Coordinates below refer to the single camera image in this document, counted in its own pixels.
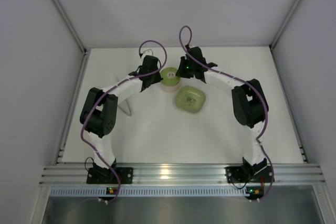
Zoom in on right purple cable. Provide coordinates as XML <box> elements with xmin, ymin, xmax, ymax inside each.
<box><xmin>178</xmin><ymin>25</ymin><xmax>275</xmax><ymax>201</ymax></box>

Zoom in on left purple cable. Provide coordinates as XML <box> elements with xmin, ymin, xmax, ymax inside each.
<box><xmin>80</xmin><ymin>39</ymin><xmax>168</xmax><ymax>204</ymax></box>

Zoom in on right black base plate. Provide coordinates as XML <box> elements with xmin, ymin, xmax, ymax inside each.
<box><xmin>225</xmin><ymin>166</ymin><xmax>274</xmax><ymax>184</ymax></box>

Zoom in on green round lid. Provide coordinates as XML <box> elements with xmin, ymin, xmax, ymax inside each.
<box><xmin>160</xmin><ymin>67</ymin><xmax>181</xmax><ymax>87</ymax></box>

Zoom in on green square bowl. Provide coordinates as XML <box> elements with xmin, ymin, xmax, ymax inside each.
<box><xmin>174</xmin><ymin>86</ymin><xmax>206</xmax><ymax>113</ymax></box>

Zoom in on round metal tin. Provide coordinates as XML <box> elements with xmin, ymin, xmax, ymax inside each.
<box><xmin>160</xmin><ymin>83</ymin><xmax>181</xmax><ymax>93</ymax></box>

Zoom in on aluminium mounting rail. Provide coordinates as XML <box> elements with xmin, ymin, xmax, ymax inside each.
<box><xmin>39</xmin><ymin>163</ymin><xmax>326</xmax><ymax>186</ymax></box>

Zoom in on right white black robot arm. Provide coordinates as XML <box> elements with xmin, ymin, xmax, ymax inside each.
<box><xmin>176</xmin><ymin>45</ymin><xmax>269</xmax><ymax>181</ymax></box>

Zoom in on silver metal tongs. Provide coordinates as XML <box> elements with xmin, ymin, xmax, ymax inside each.
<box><xmin>114</xmin><ymin>74</ymin><xmax>132</xmax><ymax>117</ymax></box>

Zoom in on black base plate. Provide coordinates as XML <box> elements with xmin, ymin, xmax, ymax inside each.
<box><xmin>86</xmin><ymin>166</ymin><xmax>133</xmax><ymax>184</ymax></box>
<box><xmin>225</xmin><ymin>166</ymin><xmax>274</xmax><ymax>184</ymax></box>

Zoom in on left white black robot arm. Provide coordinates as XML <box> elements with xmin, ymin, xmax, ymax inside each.
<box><xmin>80</xmin><ymin>55</ymin><xmax>162</xmax><ymax>184</ymax></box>

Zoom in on purple cable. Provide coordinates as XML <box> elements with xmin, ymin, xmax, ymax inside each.
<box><xmin>80</xmin><ymin>39</ymin><xmax>168</xmax><ymax>204</ymax></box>
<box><xmin>178</xmin><ymin>25</ymin><xmax>275</xmax><ymax>201</ymax></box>

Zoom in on grey slotted cable duct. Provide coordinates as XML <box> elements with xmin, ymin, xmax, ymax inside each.
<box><xmin>49</xmin><ymin>186</ymin><xmax>316</xmax><ymax>197</ymax></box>

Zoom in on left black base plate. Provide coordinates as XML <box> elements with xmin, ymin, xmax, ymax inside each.
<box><xmin>86</xmin><ymin>166</ymin><xmax>133</xmax><ymax>184</ymax></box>

